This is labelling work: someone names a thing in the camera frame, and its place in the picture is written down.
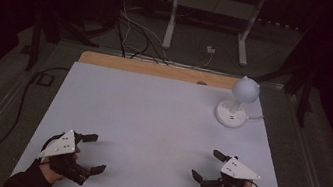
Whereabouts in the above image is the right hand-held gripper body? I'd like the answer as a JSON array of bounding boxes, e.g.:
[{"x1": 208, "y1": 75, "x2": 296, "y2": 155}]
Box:
[{"x1": 199, "y1": 151, "x2": 264, "y2": 187}]

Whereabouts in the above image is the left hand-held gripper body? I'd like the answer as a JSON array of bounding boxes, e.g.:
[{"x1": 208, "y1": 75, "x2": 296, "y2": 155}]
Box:
[{"x1": 35, "y1": 125, "x2": 97, "y2": 187}]

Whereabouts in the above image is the person's left hand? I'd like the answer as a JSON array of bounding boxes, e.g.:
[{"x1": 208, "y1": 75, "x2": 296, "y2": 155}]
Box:
[{"x1": 36, "y1": 141, "x2": 83, "y2": 187}]

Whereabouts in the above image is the white table cover sheet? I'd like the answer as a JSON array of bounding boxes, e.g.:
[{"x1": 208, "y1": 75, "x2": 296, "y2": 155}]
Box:
[{"x1": 9, "y1": 54, "x2": 306, "y2": 187}]

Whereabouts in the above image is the white round-headed desk lamp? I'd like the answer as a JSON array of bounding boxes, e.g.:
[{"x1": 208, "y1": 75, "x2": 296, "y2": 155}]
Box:
[{"x1": 211, "y1": 71, "x2": 263, "y2": 133}]

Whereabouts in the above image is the black tripod stand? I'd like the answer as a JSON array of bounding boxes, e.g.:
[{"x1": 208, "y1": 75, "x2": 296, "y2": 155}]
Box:
[
  {"x1": 248, "y1": 51, "x2": 322, "y2": 129},
  {"x1": 23, "y1": 6, "x2": 105, "y2": 83}
]

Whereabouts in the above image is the white plug adapter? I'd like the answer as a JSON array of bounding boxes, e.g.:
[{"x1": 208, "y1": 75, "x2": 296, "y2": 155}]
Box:
[{"x1": 205, "y1": 44, "x2": 217, "y2": 56}]

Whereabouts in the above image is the white metal stand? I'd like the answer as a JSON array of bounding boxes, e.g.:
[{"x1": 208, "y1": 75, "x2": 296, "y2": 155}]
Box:
[{"x1": 160, "y1": 0, "x2": 268, "y2": 70}]

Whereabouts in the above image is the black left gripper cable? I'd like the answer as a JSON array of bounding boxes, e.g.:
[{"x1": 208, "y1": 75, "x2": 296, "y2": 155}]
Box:
[{"x1": 40, "y1": 128, "x2": 67, "y2": 156}]

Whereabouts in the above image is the white lamp cable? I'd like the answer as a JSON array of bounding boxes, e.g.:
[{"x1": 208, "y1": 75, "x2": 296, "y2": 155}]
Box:
[{"x1": 245, "y1": 112, "x2": 265, "y2": 124}]

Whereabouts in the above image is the black floor cable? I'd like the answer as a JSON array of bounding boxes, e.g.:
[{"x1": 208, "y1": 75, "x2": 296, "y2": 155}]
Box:
[{"x1": 0, "y1": 57, "x2": 71, "y2": 187}]

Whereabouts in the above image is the black square floor bracket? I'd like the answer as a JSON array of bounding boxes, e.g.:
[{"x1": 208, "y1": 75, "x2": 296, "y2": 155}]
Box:
[{"x1": 34, "y1": 71, "x2": 56, "y2": 89}]

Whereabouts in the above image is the black cable bundle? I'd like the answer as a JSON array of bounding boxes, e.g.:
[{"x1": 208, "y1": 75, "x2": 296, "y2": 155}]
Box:
[{"x1": 110, "y1": 11, "x2": 178, "y2": 67}]

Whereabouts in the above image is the white thin cable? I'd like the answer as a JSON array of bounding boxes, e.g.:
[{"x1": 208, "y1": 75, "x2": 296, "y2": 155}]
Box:
[{"x1": 103, "y1": 0, "x2": 224, "y2": 72}]

